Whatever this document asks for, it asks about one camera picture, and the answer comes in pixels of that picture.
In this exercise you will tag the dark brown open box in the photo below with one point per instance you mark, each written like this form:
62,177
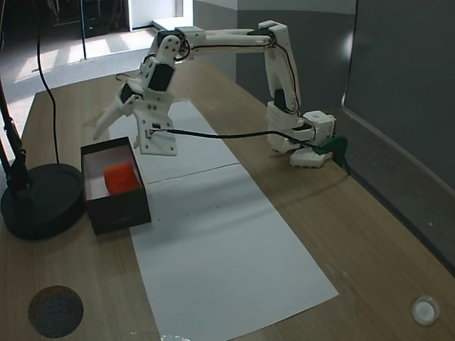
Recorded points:
119,215

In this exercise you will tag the white paper sheet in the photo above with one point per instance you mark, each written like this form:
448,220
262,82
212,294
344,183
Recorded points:
220,248
199,149

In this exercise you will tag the green table clamp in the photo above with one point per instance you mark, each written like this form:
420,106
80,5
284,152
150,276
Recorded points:
334,145

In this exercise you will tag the round dark cork coaster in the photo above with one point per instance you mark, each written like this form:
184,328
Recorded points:
56,312

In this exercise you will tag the black vertical pole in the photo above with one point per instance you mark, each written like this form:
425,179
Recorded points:
84,32

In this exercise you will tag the orange cube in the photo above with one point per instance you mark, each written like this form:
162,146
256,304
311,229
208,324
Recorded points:
121,179

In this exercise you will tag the black lamp stand with base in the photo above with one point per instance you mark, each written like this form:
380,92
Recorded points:
42,202

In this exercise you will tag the small round white cap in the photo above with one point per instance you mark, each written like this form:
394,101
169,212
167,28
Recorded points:
425,309

